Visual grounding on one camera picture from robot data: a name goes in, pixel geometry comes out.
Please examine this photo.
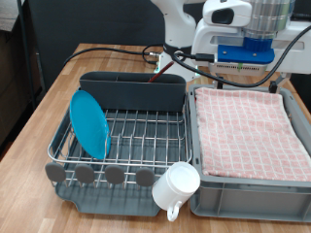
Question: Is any white plastic mug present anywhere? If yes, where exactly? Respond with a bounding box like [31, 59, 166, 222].
[151, 161, 201, 222]

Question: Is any dark cabinet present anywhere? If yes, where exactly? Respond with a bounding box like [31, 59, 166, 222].
[0, 0, 43, 153]

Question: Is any black camera cable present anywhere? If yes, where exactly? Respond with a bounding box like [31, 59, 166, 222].
[171, 24, 311, 88]

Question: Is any wrist camera on blue mount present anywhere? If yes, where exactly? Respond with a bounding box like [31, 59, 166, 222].
[207, 37, 276, 77]

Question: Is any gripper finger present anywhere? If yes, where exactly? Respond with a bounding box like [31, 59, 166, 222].
[213, 73, 225, 90]

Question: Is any metal dish drying rack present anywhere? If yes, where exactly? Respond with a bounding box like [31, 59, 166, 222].
[52, 86, 190, 216]

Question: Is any pink checkered towel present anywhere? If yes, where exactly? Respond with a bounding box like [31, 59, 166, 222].
[193, 86, 311, 183]

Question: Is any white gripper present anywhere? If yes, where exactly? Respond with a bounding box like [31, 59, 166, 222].
[190, 18, 311, 95]

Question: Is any grey plastic crate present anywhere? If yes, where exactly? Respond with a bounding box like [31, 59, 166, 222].
[187, 83, 311, 223]

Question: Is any red-brown wooden spoon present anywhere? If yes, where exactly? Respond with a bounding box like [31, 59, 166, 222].
[148, 61, 176, 83]

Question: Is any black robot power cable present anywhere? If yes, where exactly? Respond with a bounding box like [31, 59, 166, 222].
[62, 44, 164, 67]

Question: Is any black metal pole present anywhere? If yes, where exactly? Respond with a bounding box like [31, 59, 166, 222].
[17, 0, 37, 111]

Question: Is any dark grey cutlery holder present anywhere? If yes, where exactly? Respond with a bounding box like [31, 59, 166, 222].
[79, 71, 188, 113]

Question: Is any metal wire dish rack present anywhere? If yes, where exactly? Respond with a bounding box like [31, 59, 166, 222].
[44, 86, 192, 190]

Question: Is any blue plastic plate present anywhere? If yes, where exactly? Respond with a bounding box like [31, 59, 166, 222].
[69, 89, 112, 160]

